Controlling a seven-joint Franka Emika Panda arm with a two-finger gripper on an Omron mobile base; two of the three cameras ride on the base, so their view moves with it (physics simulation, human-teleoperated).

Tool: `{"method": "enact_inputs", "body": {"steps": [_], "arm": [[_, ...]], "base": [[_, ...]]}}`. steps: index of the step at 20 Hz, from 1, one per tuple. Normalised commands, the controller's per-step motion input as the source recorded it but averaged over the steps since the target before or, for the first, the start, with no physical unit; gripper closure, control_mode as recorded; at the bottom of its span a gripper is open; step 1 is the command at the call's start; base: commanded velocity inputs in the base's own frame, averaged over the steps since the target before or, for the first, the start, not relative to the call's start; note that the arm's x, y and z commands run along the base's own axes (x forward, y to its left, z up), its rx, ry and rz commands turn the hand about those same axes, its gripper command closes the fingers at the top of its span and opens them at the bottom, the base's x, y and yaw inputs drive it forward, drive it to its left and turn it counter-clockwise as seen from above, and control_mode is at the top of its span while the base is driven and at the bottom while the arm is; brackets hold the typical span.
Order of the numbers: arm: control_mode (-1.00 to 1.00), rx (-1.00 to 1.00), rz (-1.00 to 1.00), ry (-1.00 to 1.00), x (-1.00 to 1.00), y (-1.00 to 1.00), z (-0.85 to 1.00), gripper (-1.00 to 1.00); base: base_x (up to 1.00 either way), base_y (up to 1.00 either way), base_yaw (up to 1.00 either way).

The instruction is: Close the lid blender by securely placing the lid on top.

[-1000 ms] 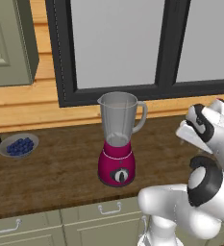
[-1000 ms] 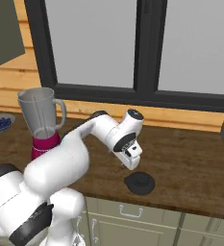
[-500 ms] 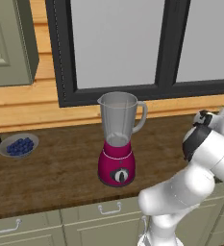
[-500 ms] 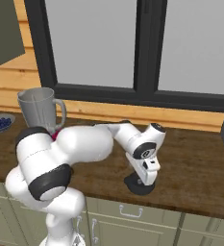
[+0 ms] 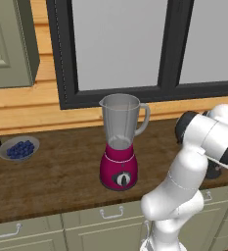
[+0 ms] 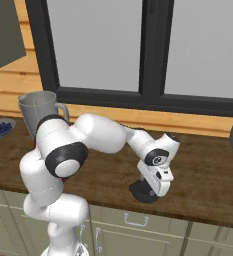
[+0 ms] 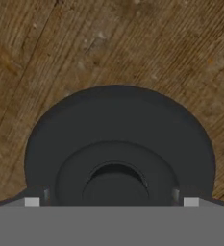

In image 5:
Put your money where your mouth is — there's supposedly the silver drawer handle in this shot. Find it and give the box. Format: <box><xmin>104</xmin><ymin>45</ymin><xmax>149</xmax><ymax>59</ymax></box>
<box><xmin>99</xmin><ymin>205</ymin><xmax>125</xmax><ymax>220</ymax></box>
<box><xmin>202</xmin><ymin>190</ymin><xmax>213</xmax><ymax>202</ymax></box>
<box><xmin>0</xmin><ymin>223</ymin><xmax>23</xmax><ymax>239</ymax></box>

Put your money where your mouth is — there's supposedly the grey-green drawer front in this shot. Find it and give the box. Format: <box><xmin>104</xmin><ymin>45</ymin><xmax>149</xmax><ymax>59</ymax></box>
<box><xmin>198</xmin><ymin>183</ymin><xmax>228</xmax><ymax>206</ymax></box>
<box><xmin>61</xmin><ymin>200</ymin><xmax>146</xmax><ymax>230</ymax></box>
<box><xmin>0</xmin><ymin>214</ymin><xmax>66</xmax><ymax>239</ymax></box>

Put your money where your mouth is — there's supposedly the grey-green wall cupboard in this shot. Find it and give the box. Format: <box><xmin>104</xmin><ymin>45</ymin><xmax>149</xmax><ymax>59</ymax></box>
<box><xmin>0</xmin><ymin>0</ymin><xmax>41</xmax><ymax>90</ymax></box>

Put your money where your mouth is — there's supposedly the grey bowl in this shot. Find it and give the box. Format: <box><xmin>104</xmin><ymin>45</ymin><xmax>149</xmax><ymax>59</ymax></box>
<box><xmin>0</xmin><ymin>135</ymin><xmax>41</xmax><ymax>163</ymax></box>

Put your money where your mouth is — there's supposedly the grey-green cupboard door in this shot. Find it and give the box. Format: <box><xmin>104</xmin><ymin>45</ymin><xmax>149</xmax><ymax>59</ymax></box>
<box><xmin>179</xmin><ymin>200</ymin><xmax>228</xmax><ymax>251</ymax></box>
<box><xmin>64</xmin><ymin>222</ymin><xmax>153</xmax><ymax>251</ymax></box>
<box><xmin>0</xmin><ymin>229</ymin><xmax>68</xmax><ymax>251</ymax></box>

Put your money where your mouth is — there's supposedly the pile of blueberries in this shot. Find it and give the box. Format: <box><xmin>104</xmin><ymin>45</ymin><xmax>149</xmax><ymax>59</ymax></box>
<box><xmin>6</xmin><ymin>139</ymin><xmax>35</xmax><ymax>160</ymax></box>

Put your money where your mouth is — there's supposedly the black blender lid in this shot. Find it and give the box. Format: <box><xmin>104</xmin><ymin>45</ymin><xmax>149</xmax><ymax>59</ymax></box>
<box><xmin>205</xmin><ymin>159</ymin><xmax>223</xmax><ymax>180</ymax></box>

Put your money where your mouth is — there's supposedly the silver cupboard door handle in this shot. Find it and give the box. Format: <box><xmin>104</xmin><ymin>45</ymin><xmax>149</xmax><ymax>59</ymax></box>
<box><xmin>139</xmin><ymin>220</ymin><xmax>152</xmax><ymax>245</ymax></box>

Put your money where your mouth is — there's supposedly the magenta blender with clear jar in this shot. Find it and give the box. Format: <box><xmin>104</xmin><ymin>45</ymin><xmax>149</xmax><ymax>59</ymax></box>
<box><xmin>98</xmin><ymin>93</ymin><xmax>152</xmax><ymax>192</ymax></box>

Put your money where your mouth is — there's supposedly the black framed window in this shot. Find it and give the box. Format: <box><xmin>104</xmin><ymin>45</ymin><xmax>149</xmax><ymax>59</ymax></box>
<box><xmin>45</xmin><ymin>0</ymin><xmax>228</xmax><ymax>111</ymax></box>

